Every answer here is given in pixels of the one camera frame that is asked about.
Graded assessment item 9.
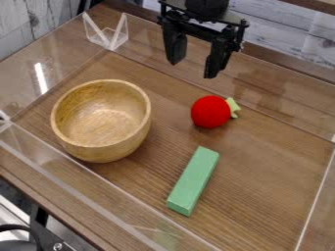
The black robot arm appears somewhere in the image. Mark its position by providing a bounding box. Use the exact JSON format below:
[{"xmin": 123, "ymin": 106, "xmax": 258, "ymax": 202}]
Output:
[{"xmin": 159, "ymin": 0, "xmax": 250, "ymax": 78}]

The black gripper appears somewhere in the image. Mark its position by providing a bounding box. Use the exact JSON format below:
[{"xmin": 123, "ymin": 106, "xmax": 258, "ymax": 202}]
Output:
[{"xmin": 159, "ymin": 0, "xmax": 250, "ymax": 78}]

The green foam stick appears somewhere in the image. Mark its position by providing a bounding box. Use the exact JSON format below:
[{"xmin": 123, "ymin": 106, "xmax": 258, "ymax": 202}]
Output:
[{"xmin": 167, "ymin": 146, "xmax": 221, "ymax": 217}]

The clear acrylic corner bracket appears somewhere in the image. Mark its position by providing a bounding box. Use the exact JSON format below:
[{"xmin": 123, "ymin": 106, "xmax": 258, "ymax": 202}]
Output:
[{"xmin": 83, "ymin": 13, "xmax": 128, "ymax": 51}]

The brown wooden bowl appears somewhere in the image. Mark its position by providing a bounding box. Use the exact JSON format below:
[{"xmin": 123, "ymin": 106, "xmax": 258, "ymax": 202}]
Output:
[{"xmin": 50, "ymin": 79, "xmax": 152, "ymax": 163}]

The clear acrylic tray wall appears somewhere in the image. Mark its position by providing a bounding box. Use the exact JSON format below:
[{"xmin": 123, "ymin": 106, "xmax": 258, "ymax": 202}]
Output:
[{"xmin": 0, "ymin": 17, "xmax": 335, "ymax": 251}]

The red toy tomato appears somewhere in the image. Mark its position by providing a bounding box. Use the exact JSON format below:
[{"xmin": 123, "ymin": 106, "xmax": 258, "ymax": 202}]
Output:
[{"xmin": 191, "ymin": 95, "xmax": 241, "ymax": 128}]

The black table leg bracket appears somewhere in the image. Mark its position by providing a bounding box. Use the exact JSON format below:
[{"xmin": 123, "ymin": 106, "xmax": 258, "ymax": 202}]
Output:
[{"xmin": 28, "ymin": 204, "xmax": 80, "ymax": 251}]

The black cable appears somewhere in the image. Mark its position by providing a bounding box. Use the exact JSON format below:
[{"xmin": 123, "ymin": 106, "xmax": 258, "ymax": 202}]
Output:
[{"xmin": 0, "ymin": 224, "xmax": 44, "ymax": 251}]

